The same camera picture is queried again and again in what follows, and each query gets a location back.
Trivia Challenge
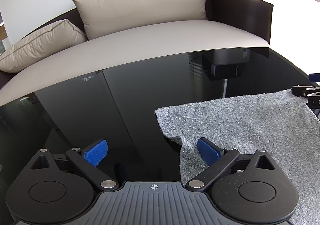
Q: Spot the grey terry towel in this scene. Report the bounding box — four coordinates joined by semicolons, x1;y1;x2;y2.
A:
155;90;319;224

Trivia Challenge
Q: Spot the dark brown sofa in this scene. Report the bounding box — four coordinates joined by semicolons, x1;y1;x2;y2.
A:
1;0;273;105

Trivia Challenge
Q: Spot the small beige side cushion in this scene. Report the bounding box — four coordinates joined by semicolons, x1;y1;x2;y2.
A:
1;19;87;74

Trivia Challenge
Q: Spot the large beige back cushion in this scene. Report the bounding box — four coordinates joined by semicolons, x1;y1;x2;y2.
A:
72;0;207;39

